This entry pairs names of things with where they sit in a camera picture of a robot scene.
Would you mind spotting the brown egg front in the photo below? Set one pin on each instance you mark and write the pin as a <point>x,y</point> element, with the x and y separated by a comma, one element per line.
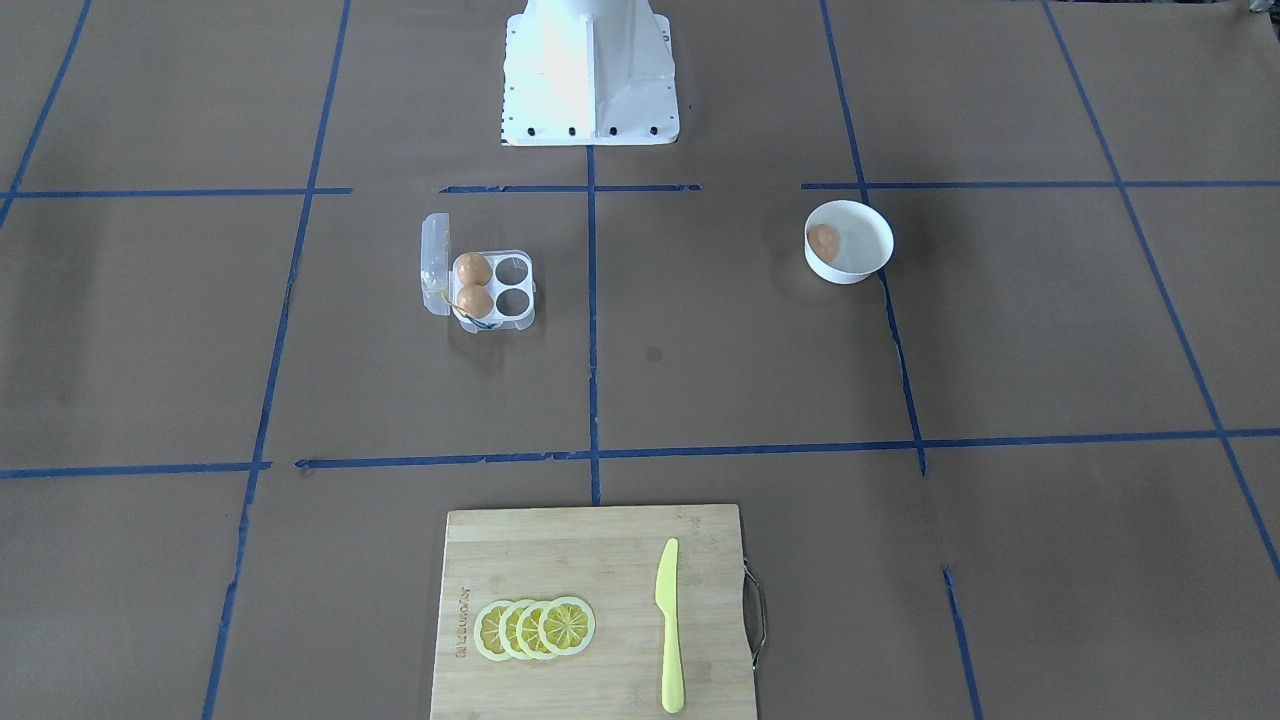
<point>474,301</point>

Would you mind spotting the yellow plastic knife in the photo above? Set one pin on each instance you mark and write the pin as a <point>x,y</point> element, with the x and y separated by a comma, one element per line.
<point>672,682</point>

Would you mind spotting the lemon slice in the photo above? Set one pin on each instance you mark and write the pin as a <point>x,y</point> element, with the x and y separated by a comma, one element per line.
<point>489,631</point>
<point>509,629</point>
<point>528,632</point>
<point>566,626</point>

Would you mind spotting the brown egg back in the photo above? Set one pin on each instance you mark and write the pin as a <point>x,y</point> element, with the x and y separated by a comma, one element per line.
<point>473,268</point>

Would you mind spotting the clear plastic egg box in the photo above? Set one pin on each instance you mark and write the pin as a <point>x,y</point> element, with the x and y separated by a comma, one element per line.
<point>513,286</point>

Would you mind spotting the brown egg from bowl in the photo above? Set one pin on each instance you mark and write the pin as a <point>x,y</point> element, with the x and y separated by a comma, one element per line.
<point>824,242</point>

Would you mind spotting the bamboo cutting board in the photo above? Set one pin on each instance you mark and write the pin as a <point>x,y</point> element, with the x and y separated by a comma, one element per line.
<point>608,556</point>

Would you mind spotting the white round bowl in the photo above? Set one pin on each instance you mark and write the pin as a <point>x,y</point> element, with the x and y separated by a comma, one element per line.
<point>867,241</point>

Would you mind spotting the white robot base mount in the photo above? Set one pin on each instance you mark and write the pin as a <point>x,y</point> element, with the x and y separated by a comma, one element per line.
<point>589,73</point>

